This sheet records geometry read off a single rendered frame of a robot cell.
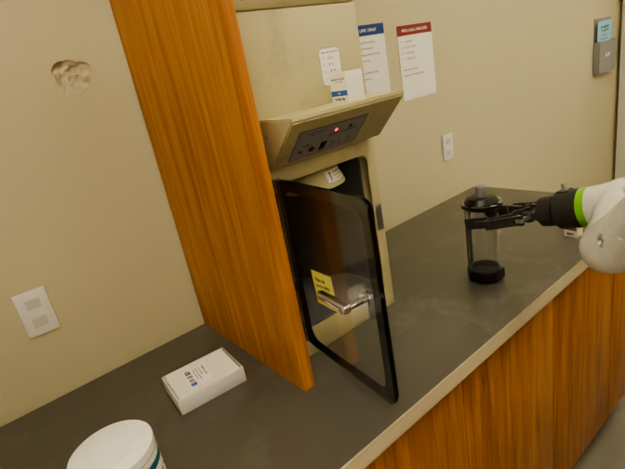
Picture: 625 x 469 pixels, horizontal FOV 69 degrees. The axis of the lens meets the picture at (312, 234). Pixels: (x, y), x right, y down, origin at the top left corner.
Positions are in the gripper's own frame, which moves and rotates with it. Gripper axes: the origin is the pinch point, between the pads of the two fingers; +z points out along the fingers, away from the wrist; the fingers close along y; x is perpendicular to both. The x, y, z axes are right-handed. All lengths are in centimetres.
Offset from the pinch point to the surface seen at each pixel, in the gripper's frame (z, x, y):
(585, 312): -4, 44, -33
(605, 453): 10, 113, -48
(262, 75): 2, -49, 54
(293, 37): 1, -55, 44
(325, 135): -1, -34, 46
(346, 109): -7, -37, 43
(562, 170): 62, 24, -176
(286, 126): -5, -37, 57
